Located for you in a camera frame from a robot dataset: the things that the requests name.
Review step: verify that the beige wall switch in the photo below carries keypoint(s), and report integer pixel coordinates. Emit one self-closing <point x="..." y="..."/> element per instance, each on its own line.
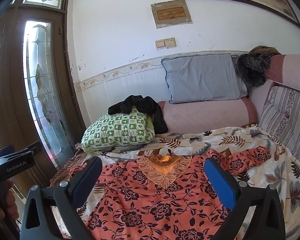
<point x="170" y="42"/>
<point x="160" y="44"/>

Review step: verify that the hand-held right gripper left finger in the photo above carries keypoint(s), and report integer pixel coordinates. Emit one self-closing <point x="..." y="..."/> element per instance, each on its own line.
<point x="86" y="181"/>

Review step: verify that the grey-blue pillow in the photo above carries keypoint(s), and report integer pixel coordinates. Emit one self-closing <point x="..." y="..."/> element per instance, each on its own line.
<point x="202" y="78"/>

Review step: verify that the cream leaf-print blanket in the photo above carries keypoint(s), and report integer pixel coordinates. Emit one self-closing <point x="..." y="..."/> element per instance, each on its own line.
<point x="277" y="180"/>

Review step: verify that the green checked pillow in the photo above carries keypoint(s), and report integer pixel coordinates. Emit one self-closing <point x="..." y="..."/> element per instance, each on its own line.
<point x="115" y="130"/>

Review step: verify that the wooden stained-glass door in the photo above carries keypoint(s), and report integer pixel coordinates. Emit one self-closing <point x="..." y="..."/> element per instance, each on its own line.
<point x="12" y="80"/>

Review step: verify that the person's left hand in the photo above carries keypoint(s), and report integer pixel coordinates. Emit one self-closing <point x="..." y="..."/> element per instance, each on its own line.
<point x="12" y="197"/>

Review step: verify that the striped floral cushion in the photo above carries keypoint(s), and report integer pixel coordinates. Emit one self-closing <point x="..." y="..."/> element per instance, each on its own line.
<point x="286" y="120"/>

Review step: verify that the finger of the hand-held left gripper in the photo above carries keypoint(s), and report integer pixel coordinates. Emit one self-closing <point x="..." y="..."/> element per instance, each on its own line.
<point x="22" y="148"/>

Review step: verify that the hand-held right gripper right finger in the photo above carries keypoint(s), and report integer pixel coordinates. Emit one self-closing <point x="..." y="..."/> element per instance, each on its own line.
<point x="220" y="182"/>

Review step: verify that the brown fringed sofa cover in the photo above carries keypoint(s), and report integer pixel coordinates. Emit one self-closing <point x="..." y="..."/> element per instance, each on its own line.
<point x="65" y="172"/>

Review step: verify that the olive cloth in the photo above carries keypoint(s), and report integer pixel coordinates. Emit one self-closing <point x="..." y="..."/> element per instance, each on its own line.
<point x="263" y="50"/>

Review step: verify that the black cloth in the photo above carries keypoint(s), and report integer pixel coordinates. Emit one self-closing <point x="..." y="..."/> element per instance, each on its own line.
<point x="142" y="103"/>

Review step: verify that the pink sofa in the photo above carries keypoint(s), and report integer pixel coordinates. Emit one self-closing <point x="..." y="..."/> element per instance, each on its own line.
<point x="205" y="115"/>

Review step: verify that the orange floral garment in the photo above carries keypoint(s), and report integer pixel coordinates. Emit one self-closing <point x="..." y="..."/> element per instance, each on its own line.
<point x="145" y="205"/>

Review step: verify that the dark furry garment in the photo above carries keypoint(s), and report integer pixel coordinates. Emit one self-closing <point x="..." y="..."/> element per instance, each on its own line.
<point x="251" y="70"/>

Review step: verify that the wall electrical panel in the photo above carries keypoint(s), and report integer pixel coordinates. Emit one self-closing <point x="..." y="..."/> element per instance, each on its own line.
<point x="171" y="13"/>

